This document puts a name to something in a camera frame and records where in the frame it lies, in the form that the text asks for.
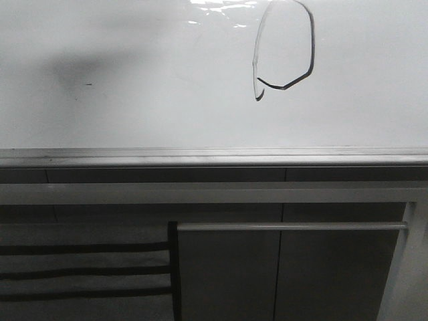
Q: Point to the grey cloth with black stripes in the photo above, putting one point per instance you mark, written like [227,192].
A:
[90,272]

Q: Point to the grey metal hanging rod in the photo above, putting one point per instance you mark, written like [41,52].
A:
[319,226]

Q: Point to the white whiteboard with aluminium frame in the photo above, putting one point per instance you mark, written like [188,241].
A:
[216,83]

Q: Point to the white metal stand frame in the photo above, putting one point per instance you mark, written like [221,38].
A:
[406,292]

